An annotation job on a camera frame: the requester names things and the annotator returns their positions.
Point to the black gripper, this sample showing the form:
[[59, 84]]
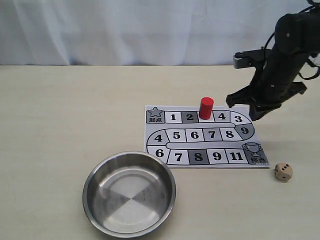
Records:
[[275, 85]]

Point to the red cylinder game piece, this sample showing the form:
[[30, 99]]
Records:
[[206, 107]]

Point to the wooden die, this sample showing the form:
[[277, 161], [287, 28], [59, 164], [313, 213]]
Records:
[[283, 171]]

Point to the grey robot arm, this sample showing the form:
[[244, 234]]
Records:
[[296, 40]]

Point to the paper game board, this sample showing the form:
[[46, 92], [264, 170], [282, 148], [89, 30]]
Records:
[[181, 139]]

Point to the stainless steel bowl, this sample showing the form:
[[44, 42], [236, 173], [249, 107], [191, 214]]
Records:
[[129, 195]]

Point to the white curtain backdrop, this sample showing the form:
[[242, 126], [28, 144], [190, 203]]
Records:
[[136, 32]]

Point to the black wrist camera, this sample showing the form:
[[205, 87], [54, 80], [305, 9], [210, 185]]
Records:
[[250, 58]]

